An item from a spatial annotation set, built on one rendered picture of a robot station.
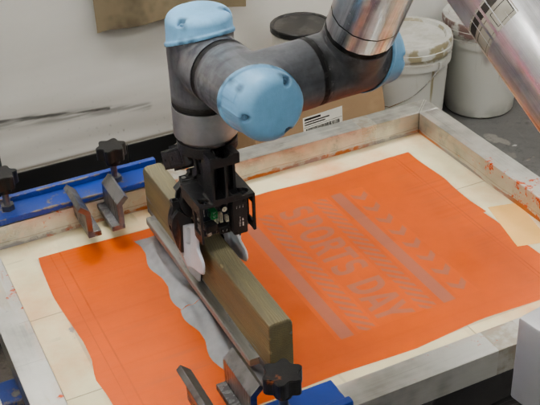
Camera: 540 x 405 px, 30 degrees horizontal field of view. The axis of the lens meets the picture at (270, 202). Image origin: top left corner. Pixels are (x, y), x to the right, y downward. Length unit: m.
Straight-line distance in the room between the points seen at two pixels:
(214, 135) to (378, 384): 0.33
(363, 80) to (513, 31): 0.47
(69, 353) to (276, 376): 0.33
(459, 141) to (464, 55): 2.14
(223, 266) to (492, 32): 0.65
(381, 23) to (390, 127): 0.66
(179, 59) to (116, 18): 2.17
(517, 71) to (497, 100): 3.19
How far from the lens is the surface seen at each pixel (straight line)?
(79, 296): 1.36
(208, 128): 1.13
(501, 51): 0.63
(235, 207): 1.18
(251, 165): 1.56
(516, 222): 1.48
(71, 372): 1.24
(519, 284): 1.36
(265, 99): 0.99
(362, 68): 1.06
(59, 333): 1.30
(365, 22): 1.01
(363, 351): 1.23
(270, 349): 1.13
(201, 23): 1.08
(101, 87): 3.39
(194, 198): 1.17
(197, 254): 1.23
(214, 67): 1.04
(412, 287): 1.33
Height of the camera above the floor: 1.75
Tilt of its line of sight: 32 degrees down
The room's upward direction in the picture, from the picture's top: 3 degrees counter-clockwise
